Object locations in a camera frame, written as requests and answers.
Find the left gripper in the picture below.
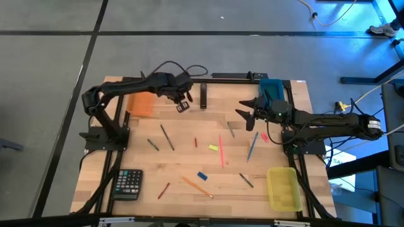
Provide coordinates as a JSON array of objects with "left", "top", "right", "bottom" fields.
[{"left": 160, "top": 73, "right": 194, "bottom": 114}]

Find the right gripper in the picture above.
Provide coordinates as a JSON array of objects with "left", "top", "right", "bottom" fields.
[{"left": 235, "top": 96, "right": 293, "bottom": 132}]

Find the black stapler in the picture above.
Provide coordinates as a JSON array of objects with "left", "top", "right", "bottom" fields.
[{"left": 199, "top": 83, "right": 208, "bottom": 110}]

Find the blue pencil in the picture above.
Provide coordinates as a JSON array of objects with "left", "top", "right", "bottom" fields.
[{"left": 246, "top": 131, "right": 259, "bottom": 163}]

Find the dark pen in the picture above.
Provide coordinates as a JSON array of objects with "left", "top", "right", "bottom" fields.
[{"left": 159, "top": 124, "right": 175, "bottom": 151}]

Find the pink-red pencil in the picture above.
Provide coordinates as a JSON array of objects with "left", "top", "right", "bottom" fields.
[{"left": 218, "top": 134, "right": 226, "bottom": 169}]

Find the dark green marker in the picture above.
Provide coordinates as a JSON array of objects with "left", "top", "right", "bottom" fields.
[{"left": 146, "top": 138, "right": 160, "bottom": 152}]

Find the dark green pencil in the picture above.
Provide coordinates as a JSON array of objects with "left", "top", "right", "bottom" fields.
[{"left": 238, "top": 172, "right": 254, "bottom": 189}]

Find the orange pencil with eraser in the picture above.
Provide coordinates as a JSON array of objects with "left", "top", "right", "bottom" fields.
[{"left": 181, "top": 176, "right": 215, "bottom": 200}]

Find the red crayon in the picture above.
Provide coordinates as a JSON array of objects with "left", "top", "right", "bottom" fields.
[{"left": 157, "top": 182, "right": 171, "bottom": 201}]

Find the black calculator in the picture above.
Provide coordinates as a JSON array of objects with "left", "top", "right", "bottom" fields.
[{"left": 112, "top": 168, "right": 144, "bottom": 202}]

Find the teal blue plastic bin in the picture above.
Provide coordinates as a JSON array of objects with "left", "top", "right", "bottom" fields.
[{"left": 258, "top": 78, "right": 287, "bottom": 108}]

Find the orange plastic bin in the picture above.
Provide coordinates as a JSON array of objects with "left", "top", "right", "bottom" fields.
[{"left": 126, "top": 91, "right": 157, "bottom": 119}]

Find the yellow plastic bin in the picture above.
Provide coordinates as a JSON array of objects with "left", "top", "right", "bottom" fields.
[{"left": 266, "top": 166, "right": 304, "bottom": 212}]

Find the white paper sheet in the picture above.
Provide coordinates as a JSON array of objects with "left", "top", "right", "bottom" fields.
[{"left": 323, "top": 144, "right": 357, "bottom": 193}]

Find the black desk foot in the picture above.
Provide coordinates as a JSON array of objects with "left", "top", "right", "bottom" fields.
[
  {"left": 340, "top": 58, "right": 404, "bottom": 85},
  {"left": 326, "top": 150, "right": 389, "bottom": 180}
]

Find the grey cabinet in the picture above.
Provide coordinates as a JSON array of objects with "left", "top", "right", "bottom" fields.
[
  {"left": 381, "top": 83, "right": 404, "bottom": 173},
  {"left": 375, "top": 165, "right": 404, "bottom": 227}
]

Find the person's shoe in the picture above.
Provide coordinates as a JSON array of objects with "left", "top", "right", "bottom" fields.
[{"left": 368, "top": 24, "right": 398, "bottom": 38}]

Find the black desk leg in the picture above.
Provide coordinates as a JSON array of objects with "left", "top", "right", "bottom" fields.
[{"left": 367, "top": 0, "right": 404, "bottom": 61}]

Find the grey chair base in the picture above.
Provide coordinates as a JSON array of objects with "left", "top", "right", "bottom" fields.
[{"left": 0, "top": 137, "right": 25, "bottom": 152}]

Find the black aluminium table frame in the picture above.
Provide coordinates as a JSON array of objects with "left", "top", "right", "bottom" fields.
[{"left": 71, "top": 76, "right": 337, "bottom": 221}]

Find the black bracket bar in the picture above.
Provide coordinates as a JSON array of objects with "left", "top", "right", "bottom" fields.
[{"left": 210, "top": 71, "right": 269, "bottom": 80}]

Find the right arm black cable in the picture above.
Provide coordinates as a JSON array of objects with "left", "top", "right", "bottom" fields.
[{"left": 266, "top": 119, "right": 313, "bottom": 146}]

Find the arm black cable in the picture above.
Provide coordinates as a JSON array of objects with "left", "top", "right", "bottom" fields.
[
  {"left": 266, "top": 119, "right": 313, "bottom": 146},
  {"left": 150, "top": 60, "right": 209, "bottom": 78}
]

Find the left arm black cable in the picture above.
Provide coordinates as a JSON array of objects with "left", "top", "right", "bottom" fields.
[{"left": 150, "top": 60, "right": 209, "bottom": 78}]

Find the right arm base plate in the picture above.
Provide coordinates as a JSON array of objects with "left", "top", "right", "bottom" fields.
[{"left": 282, "top": 131, "right": 326, "bottom": 156}]

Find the yellow cable with plug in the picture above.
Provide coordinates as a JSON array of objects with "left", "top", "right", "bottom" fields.
[{"left": 335, "top": 78, "right": 404, "bottom": 112}]

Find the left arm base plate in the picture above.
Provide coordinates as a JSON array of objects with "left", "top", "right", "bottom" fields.
[{"left": 78, "top": 125, "right": 130, "bottom": 151}]

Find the cream cable with black knot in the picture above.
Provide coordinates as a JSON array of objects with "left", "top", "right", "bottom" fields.
[{"left": 298, "top": 0, "right": 357, "bottom": 28}]

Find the silver bracket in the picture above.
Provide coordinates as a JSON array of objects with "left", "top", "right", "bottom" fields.
[
  {"left": 98, "top": 216, "right": 136, "bottom": 225},
  {"left": 273, "top": 219, "right": 312, "bottom": 227}
]

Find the white cable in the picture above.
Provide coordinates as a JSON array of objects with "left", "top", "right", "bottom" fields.
[{"left": 328, "top": 123, "right": 404, "bottom": 158}]

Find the black frame beam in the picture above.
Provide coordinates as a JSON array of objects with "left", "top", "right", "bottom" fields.
[{"left": 0, "top": 213, "right": 404, "bottom": 227}]

